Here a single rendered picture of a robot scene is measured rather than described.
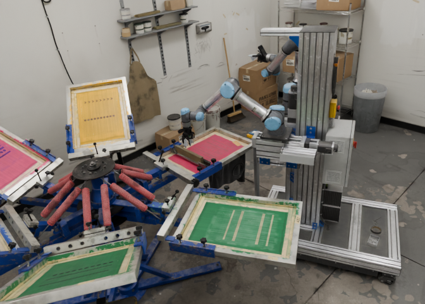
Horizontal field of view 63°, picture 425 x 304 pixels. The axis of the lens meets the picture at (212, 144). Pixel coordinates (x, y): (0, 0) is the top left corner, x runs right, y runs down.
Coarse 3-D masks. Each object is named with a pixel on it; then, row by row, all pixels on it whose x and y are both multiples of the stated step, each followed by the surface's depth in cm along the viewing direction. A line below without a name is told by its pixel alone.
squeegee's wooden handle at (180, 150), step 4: (176, 148) 322; (180, 148) 317; (184, 148) 316; (180, 152) 320; (184, 152) 315; (188, 152) 309; (192, 152) 308; (188, 156) 312; (192, 156) 307; (196, 156) 302; (200, 156) 301; (196, 160) 305; (200, 160) 299
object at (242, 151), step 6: (216, 126) 366; (204, 132) 357; (210, 132) 360; (222, 132) 357; (228, 132) 352; (198, 138) 351; (234, 138) 346; (240, 138) 339; (246, 138) 337; (240, 150) 318; (246, 150) 321; (162, 156) 325; (228, 156) 311; (234, 156) 311; (168, 162) 310; (222, 162) 302; (228, 162) 308; (180, 168) 300; (192, 174) 290
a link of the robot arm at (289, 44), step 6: (288, 42) 296; (294, 42) 294; (282, 48) 301; (288, 48) 297; (294, 48) 296; (282, 54) 304; (288, 54) 302; (276, 60) 311; (282, 60) 310; (270, 66) 319; (276, 66) 317; (264, 72) 325; (270, 72) 324
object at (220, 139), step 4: (212, 136) 355; (216, 136) 355; (204, 140) 348; (208, 140) 348; (216, 140) 346; (220, 140) 346; (224, 140) 345; (196, 144) 343; (200, 144) 342; (188, 148) 337; (192, 148) 337; (172, 156) 326; (176, 156) 325; (180, 156) 325; (172, 160) 320; (176, 160) 319; (180, 160) 319; (184, 160) 318; (180, 164) 312
